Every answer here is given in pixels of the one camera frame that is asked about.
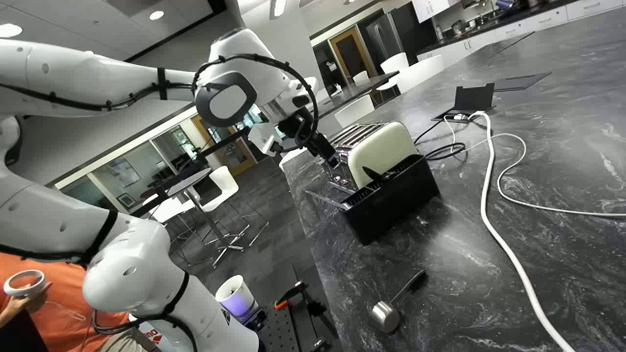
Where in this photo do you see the clamp with orange handle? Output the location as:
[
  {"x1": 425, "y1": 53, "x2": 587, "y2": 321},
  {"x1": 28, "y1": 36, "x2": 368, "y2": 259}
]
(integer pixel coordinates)
[{"x1": 272, "y1": 280, "x2": 339, "y2": 352}]

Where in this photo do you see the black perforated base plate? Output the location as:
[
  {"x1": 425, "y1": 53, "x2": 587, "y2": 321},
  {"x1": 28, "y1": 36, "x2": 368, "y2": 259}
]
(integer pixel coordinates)
[{"x1": 254, "y1": 300, "x2": 343, "y2": 352}]

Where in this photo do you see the black cable along robot arm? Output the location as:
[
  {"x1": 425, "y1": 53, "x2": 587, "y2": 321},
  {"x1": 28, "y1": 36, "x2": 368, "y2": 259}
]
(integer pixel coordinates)
[{"x1": 0, "y1": 53, "x2": 321, "y2": 143}]

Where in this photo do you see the person in orange shirt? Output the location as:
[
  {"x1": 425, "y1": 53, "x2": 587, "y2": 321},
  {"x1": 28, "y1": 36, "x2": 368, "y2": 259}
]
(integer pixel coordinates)
[{"x1": 0, "y1": 251, "x2": 133, "y2": 352}]

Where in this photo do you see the black slatted rack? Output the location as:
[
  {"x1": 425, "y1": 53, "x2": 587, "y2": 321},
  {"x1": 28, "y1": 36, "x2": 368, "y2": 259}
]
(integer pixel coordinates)
[{"x1": 327, "y1": 122, "x2": 386, "y2": 153}]

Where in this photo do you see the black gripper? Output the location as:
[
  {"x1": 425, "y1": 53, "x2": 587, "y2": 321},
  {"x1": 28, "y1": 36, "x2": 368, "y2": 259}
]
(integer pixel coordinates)
[{"x1": 278, "y1": 106, "x2": 344, "y2": 171}]

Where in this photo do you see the white tape roll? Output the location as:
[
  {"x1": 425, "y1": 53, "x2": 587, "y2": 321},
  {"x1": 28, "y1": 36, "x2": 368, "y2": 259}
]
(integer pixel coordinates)
[{"x1": 2, "y1": 269, "x2": 49, "y2": 302}]

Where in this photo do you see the wooden framed door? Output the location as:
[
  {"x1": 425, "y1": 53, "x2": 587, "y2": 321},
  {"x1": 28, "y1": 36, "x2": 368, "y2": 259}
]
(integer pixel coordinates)
[{"x1": 327, "y1": 28, "x2": 382, "y2": 83}]

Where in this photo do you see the black power cable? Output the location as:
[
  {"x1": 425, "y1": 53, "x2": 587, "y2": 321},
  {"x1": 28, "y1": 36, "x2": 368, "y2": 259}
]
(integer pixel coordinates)
[{"x1": 413, "y1": 112, "x2": 470, "y2": 163}]

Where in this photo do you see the white and purple cup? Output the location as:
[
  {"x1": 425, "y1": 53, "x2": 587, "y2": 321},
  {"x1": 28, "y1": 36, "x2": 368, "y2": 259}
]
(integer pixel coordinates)
[{"x1": 213, "y1": 274, "x2": 262, "y2": 327}]

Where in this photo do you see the thick white cable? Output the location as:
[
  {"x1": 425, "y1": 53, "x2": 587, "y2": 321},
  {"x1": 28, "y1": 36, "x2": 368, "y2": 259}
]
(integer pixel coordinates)
[{"x1": 466, "y1": 110, "x2": 577, "y2": 352}]

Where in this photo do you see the black office table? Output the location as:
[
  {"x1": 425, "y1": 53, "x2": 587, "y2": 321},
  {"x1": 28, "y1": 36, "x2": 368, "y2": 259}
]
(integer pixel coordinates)
[{"x1": 129, "y1": 165, "x2": 215, "y2": 220}]

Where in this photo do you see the metal measuring cup black handle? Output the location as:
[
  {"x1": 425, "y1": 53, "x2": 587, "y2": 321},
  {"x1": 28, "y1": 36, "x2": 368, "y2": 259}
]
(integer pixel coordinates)
[{"x1": 368, "y1": 269, "x2": 431, "y2": 337}]

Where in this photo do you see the white office chair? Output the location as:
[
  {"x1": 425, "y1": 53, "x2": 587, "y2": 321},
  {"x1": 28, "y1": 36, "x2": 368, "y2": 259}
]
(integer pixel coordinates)
[{"x1": 192, "y1": 165, "x2": 270, "y2": 271}]

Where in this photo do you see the thin white cable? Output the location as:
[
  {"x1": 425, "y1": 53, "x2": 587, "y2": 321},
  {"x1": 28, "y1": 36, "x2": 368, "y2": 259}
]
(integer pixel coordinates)
[{"x1": 493, "y1": 132, "x2": 626, "y2": 220}]

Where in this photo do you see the metal utensils pile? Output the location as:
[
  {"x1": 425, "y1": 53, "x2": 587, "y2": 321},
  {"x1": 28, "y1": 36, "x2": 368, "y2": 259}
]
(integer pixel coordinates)
[{"x1": 301, "y1": 161, "x2": 358, "y2": 212}]

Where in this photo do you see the black outlet box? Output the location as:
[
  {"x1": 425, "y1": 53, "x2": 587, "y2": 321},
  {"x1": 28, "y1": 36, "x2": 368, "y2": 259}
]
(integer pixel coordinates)
[{"x1": 452, "y1": 83, "x2": 497, "y2": 114}]

